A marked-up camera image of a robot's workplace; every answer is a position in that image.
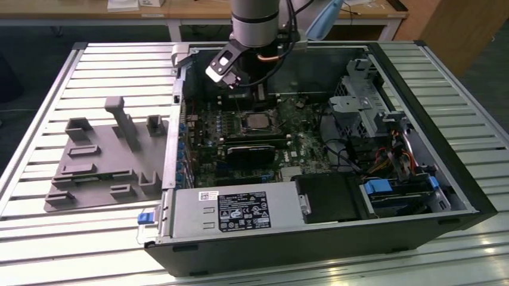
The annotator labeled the silver power supply unit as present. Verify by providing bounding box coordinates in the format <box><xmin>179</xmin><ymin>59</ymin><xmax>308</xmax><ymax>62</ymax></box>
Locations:
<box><xmin>156</xmin><ymin>180</ymin><xmax>311</xmax><ymax>239</ymax></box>

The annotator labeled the black memory slot block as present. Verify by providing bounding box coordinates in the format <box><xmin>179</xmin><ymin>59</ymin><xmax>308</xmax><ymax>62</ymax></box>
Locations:
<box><xmin>219</xmin><ymin>88</ymin><xmax>256</xmax><ymax>111</ymax></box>

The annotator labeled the black camera cable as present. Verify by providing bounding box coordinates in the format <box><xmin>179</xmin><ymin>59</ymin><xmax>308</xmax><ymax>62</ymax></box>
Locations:
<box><xmin>254</xmin><ymin>0</ymin><xmax>307</xmax><ymax>89</ymax></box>

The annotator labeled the wooden desk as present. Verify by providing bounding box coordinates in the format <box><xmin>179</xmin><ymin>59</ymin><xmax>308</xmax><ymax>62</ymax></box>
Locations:
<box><xmin>0</xmin><ymin>0</ymin><xmax>410</xmax><ymax>42</ymax></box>

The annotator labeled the black cable bundle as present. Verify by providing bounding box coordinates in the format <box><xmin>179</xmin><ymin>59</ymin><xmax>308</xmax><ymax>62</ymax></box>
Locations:
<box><xmin>323</xmin><ymin>136</ymin><xmax>364</xmax><ymax>174</ymax></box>

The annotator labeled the CPU socket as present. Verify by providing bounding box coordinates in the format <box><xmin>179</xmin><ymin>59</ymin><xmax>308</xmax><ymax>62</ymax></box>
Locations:
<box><xmin>236</xmin><ymin>110</ymin><xmax>278</xmax><ymax>137</ymax></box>

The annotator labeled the green RAM stick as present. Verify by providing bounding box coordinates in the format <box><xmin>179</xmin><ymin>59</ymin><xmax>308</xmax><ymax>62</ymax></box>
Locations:
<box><xmin>225</xmin><ymin>134</ymin><xmax>288</xmax><ymax>142</ymax></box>

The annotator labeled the metal disk bay cage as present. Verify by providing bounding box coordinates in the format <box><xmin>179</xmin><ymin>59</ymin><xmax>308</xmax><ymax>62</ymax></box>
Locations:
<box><xmin>327</xmin><ymin>58</ymin><xmax>398</xmax><ymax>138</ymax></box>

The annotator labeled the orange yellow wire bundle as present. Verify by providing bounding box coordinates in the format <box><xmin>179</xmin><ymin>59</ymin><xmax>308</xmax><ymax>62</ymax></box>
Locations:
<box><xmin>368</xmin><ymin>148</ymin><xmax>418</xmax><ymax>176</ymax></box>

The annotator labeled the black NVIDIA graphics card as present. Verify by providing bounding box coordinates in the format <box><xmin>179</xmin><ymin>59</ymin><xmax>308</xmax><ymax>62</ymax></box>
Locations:
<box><xmin>224</xmin><ymin>144</ymin><xmax>278</xmax><ymax>167</ymax></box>

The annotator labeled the blue disk carrier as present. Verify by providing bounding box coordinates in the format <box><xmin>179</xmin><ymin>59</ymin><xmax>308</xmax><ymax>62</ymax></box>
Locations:
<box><xmin>363</xmin><ymin>178</ymin><xmax>398</xmax><ymax>197</ymax></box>

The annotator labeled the black PC case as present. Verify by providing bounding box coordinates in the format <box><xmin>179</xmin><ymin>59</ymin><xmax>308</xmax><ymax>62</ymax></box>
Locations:
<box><xmin>143</xmin><ymin>40</ymin><xmax>499</xmax><ymax>278</ymax></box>

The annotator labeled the green motherboard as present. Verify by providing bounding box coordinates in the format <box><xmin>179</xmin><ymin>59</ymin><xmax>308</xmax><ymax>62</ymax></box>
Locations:
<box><xmin>180</xmin><ymin>89</ymin><xmax>335</xmax><ymax>190</ymax></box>

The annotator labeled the silver CPU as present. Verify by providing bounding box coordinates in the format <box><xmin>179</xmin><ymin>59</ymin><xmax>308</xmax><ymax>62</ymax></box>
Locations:
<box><xmin>244</xmin><ymin>114</ymin><xmax>272</xmax><ymax>129</ymax></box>

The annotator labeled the wooden cabinet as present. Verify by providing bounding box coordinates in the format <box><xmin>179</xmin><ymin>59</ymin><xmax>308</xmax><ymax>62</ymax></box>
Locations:
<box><xmin>391</xmin><ymin>0</ymin><xmax>509</xmax><ymax>77</ymax></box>

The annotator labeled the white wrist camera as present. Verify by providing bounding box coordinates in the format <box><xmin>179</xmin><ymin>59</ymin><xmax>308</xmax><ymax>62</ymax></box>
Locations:
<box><xmin>205</xmin><ymin>44</ymin><xmax>244</xmax><ymax>89</ymax></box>

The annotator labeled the grey parts rack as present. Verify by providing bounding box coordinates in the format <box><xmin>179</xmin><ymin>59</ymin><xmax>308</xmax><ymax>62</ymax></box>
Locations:
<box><xmin>42</xmin><ymin>97</ymin><xmax>172</xmax><ymax>213</ymax></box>

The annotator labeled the black plastic shroud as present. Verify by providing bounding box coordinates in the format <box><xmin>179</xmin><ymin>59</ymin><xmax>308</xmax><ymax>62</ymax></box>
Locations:
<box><xmin>291</xmin><ymin>172</ymin><xmax>368</xmax><ymax>224</ymax></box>

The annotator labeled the white cardboard box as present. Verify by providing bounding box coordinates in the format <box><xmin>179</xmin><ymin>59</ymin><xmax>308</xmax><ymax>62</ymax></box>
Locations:
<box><xmin>107</xmin><ymin>0</ymin><xmax>140</xmax><ymax>13</ymax></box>

